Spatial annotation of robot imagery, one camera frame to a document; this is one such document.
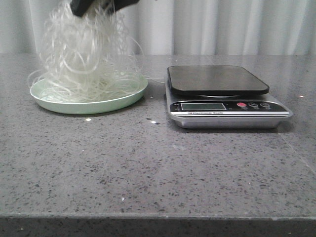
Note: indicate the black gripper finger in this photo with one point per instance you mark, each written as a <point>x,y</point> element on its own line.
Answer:
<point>117,5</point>
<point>80,7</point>

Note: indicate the translucent white vermicelli bundle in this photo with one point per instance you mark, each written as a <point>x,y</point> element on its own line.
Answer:
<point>86,59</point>

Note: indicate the white pleated curtain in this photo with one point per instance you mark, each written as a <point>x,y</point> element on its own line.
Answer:
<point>223,27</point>

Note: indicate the pale green round plate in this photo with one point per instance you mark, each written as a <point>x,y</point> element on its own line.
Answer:
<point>85,108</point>

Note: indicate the silver black kitchen scale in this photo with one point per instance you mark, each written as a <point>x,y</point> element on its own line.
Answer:
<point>221,96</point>

